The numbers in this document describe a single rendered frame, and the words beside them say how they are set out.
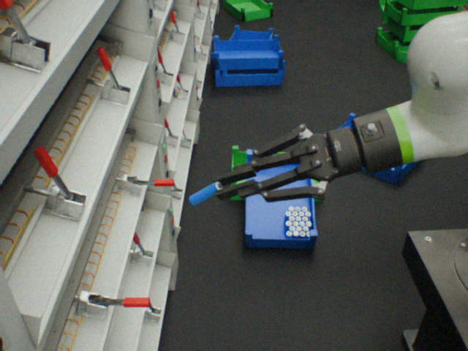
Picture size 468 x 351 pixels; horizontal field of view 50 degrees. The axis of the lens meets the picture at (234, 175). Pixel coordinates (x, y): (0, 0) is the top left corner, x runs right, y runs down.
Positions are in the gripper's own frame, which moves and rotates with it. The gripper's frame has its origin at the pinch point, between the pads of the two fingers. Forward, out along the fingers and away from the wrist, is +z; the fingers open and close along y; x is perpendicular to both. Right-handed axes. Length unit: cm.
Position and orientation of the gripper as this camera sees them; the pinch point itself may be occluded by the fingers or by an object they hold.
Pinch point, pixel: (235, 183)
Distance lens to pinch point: 82.5
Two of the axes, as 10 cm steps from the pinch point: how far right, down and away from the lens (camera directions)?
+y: 1.9, 9.0, -4.0
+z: -9.4, 2.8, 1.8
